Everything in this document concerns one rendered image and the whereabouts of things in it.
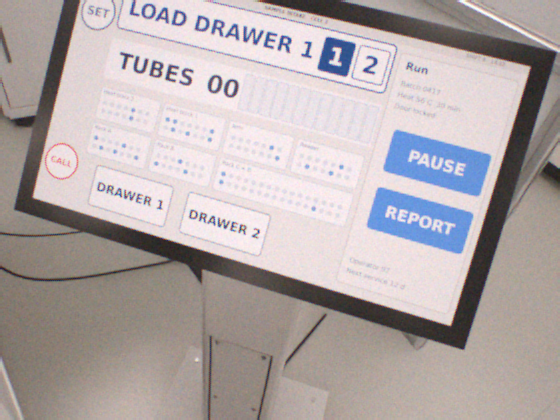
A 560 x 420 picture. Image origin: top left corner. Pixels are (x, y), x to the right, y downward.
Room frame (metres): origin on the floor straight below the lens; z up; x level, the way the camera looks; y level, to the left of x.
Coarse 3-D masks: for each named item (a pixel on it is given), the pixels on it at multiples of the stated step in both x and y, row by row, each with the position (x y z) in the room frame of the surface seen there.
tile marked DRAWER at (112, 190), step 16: (96, 176) 0.36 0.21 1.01; (112, 176) 0.36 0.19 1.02; (128, 176) 0.36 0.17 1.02; (96, 192) 0.35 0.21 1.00; (112, 192) 0.35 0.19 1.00; (128, 192) 0.35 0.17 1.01; (144, 192) 0.35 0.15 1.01; (160, 192) 0.35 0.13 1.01; (112, 208) 0.34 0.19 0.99; (128, 208) 0.34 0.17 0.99; (144, 208) 0.34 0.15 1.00; (160, 208) 0.34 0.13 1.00; (160, 224) 0.33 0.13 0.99
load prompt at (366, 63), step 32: (128, 0) 0.49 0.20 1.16; (160, 0) 0.48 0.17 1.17; (192, 0) 0.48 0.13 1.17; (160, 32) 0.46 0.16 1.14; (192, 32) 0.46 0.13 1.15; (224, 32) 0.46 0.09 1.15; (256, 32) 0.46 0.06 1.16; (288, 32) 0.46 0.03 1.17; (320, 32) 0.46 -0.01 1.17; (288, 64) 0.44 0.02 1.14; (320, 64) 0.44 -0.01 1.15; (352, 64) 0.44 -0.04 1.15; (384, 64) 0.44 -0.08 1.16
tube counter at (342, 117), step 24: (216, 72) 0.43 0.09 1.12; (240, 72) 0.43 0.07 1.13; (216, 96) 0.42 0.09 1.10; (240, 96) 0.42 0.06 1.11; (264, 96) 0.42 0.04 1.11; (288, 96) 0.42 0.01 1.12; (312, 96) 0.42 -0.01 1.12; (336, 96) 0.42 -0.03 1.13; (288, 120) 0.40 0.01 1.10; (312, 120) 0.40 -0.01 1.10; (336, 120) 0.40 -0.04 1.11; (360, 120) 0.40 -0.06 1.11
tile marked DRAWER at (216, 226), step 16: (192, 192) 0.35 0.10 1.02; (192, 208) 0.34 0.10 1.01; (208, 208) 0.34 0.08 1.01; (224, 208) 0.34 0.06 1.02; (240, 208) 0.34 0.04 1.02; (192, 224) 0.33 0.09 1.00; (208, 224) 0.33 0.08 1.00; (224, 224) 0.33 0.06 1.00; (240, 224) 0.33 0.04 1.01; (256, 224) 0.33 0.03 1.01; (208, 240) 0.32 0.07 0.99; (224, 240) 0.32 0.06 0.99; (240, 240) 0.32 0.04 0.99; (256, 240) 0.32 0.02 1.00; (256, 256) 0.31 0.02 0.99
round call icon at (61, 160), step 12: (48, 144) 0.38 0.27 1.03; (60, 144) 0.38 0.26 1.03; (72, 144) 0.38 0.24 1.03; (48, 156) 0.37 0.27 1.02; (60, 156) 0.37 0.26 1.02; (72, 156) 0.37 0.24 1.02; (48, 168) 0.36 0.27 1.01; (60, 168) 0.36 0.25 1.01; (72, 168) 0.36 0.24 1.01; (60, 180) 0.36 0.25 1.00; (72, 180) 0.36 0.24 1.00
